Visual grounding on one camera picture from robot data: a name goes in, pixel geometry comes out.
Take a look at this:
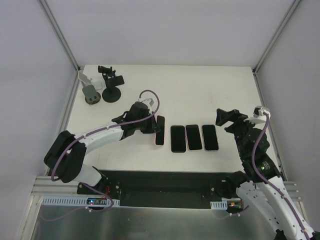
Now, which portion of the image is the silver folding phone stand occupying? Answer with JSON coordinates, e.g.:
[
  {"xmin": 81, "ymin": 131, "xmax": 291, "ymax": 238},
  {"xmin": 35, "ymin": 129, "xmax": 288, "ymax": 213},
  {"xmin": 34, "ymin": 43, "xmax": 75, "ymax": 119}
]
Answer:
[{"xmin": 77, "ymin": 71, "xmax": 103, "ymax": 91}]

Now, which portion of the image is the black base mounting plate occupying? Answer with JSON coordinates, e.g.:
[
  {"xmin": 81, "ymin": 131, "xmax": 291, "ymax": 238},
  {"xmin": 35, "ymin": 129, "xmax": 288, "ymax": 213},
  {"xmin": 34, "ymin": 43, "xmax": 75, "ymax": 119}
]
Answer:
[{"xmin": 76, "ymin": 169, "xmax": 251, "ymax": 208}]

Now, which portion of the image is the white-cased phone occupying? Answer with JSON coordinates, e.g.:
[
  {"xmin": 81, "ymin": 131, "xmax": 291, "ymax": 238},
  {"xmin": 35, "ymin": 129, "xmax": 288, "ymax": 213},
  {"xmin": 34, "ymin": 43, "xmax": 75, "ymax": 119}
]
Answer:
[{"xmin": 185, "ymin": 124, "xmax": 203, "ymax": 151}]

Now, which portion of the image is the clear-cased phone on table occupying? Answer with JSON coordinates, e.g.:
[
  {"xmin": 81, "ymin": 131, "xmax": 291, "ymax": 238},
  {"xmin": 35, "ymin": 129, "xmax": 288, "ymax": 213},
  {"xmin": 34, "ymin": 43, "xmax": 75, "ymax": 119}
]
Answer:
[{"xmin": 201, "ymin": 124, "xmax": 219, "ymax": 152}]

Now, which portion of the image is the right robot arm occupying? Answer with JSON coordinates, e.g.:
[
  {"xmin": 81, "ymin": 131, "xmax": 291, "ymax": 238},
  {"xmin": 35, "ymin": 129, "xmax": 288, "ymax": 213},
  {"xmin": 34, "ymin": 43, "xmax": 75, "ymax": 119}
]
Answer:
[{"xmin": 215, "ymin": 106, "xmax": 320, "ymax": 240}]

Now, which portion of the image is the black phone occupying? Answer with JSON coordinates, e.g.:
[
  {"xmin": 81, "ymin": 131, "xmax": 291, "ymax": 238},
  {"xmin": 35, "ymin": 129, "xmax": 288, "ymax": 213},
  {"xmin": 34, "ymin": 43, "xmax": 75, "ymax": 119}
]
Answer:
[{"xmin": 170, "ymin": 125, "xmax": 187, "ymax": 153}]

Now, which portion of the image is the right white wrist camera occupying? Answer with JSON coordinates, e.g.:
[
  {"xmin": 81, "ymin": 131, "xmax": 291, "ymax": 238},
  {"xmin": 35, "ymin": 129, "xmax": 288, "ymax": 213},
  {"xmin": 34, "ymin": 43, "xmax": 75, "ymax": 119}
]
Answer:
[{"xmin": 244, "ymin": 106, "xmax": 271, "ymax": 125}]

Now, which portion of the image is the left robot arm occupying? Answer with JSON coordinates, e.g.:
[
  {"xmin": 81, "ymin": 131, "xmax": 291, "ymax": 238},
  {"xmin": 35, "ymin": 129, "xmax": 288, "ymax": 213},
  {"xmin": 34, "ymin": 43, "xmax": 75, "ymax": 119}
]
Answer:
[{"xmin": 44, "ymin": 98, "xmax": 160, "ymax": 195}]

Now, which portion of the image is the right aluminium frame post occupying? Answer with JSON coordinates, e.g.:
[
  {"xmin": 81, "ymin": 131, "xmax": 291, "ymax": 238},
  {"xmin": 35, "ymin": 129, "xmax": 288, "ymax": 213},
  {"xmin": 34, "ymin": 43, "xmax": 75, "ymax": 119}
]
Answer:
[{"xmin": 252, "ymin": 0, "xmax": 303, "ymax": 76}]

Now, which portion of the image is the left white cable duct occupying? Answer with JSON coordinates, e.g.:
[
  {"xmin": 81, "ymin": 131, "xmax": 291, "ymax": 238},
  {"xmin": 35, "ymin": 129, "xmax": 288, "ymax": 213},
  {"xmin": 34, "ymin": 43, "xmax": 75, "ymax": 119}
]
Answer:
[{"xmin": 42, "ymin": 196, "xmax": 112, "ymax": 208}]

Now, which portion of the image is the aluminium frame post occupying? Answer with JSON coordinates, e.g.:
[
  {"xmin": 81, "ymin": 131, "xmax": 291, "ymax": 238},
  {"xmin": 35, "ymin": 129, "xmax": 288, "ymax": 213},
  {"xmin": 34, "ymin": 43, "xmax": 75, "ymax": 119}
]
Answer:
[
  {"xmin": 252, "ymin": 0, "xmax": 303, "ymax": 76},
  {"xmin": 38, "ymin": 0, "xmax": 81, "ymax": 72}
]

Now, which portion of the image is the white cable duct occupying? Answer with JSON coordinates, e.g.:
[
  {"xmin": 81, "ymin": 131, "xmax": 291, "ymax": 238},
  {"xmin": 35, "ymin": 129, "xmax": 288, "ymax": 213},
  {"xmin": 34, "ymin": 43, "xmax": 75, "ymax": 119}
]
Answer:
[
  {"xmin": 42, "ymin": 196, "xmax": 112, "ymax": 208},
  {"xmin": 210, "ymin": 200, "xmax": 228, "ymax": 211}
]

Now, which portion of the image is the black round-base phone mount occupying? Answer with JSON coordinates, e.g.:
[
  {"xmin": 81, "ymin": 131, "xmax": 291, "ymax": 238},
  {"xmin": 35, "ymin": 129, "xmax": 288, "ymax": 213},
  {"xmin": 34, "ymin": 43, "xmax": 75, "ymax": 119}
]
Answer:
[{"xmin": 97, "ymin": 65, "xmax": 121, "ymax": 103}]

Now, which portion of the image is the left aluminium frame post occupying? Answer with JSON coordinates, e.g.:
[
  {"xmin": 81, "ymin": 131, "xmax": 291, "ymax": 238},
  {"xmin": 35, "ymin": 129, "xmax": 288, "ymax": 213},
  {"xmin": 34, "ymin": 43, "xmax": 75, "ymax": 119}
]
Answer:
[{"xmin": 38, "ymin": 0, "xmax": 81, "ymax": 72}]

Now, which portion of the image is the pink-cased phone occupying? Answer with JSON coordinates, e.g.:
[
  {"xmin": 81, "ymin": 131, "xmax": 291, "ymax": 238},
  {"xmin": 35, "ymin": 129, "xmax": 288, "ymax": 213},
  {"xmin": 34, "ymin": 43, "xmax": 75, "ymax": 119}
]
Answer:
[{"xmin": 155, "ymin": 115, "xmax": 165, "ymax": 146}]

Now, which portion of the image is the right white cable duct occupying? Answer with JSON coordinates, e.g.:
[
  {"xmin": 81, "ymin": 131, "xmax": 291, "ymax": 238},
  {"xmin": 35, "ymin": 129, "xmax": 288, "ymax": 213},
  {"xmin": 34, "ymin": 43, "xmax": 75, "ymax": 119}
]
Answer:
[{"xmin": 210, "ymin": 200, "xmax": 228, "ymax": 211}]

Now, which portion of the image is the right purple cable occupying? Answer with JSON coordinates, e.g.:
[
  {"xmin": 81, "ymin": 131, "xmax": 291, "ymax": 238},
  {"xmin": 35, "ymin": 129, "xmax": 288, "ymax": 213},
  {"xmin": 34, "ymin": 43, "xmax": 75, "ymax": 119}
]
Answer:
[{"xmin": 212, "ymin": 110, "xmax": 311, "ymax": 240}]

